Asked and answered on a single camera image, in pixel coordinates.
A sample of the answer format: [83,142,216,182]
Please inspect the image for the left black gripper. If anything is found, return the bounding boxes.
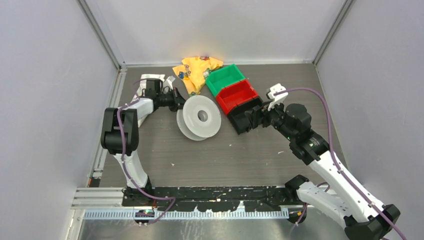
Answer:
[156,87,193,113]

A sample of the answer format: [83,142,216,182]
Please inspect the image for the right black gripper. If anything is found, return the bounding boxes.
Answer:
[245,97,296,142]

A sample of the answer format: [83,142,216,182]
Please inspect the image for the grey plastic cable spool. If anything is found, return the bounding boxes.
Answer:
[176,95,222,141]

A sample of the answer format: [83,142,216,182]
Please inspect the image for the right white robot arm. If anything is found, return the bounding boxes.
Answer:
[245,103,400,240]

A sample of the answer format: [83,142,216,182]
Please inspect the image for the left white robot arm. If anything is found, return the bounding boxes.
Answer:
[100,78,186,207]

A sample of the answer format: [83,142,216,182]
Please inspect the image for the black plastic bin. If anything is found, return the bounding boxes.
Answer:
[226,96,263,135]

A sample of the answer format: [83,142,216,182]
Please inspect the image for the red plastic bin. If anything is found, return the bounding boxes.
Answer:
[215,79,259,115]

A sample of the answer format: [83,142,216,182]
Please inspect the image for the yellow patterned cloth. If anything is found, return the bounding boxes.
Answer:
[172,56,224,97]

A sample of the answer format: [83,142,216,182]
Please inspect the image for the white patterned cloth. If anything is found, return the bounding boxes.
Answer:
[131,74,166,102]

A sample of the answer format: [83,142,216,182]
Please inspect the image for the green plastic bin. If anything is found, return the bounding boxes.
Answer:
[205,64,246,97]

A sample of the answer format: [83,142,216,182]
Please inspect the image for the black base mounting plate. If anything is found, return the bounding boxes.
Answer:
[121,185,319,213]

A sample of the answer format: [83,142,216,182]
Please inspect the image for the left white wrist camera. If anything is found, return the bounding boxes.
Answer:
[163,76,176,92]

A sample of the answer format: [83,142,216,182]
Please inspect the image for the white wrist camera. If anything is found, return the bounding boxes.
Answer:
[163,76,176,92]
[266,83,289,111]

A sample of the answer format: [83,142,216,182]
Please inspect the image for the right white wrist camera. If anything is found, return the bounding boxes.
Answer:
[266,83,289,111]

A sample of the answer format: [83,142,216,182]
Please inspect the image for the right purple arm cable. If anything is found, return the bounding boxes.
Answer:
[273,87,408,240]

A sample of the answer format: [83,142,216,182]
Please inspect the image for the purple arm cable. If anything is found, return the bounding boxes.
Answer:
[115,79,176,226]
[273,87,408,240]

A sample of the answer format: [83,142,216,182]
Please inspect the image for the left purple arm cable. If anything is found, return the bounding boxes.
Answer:
[115,79,176,226]

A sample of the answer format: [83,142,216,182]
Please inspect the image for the white slotted cable duct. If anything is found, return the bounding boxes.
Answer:
[83,207,289,221]

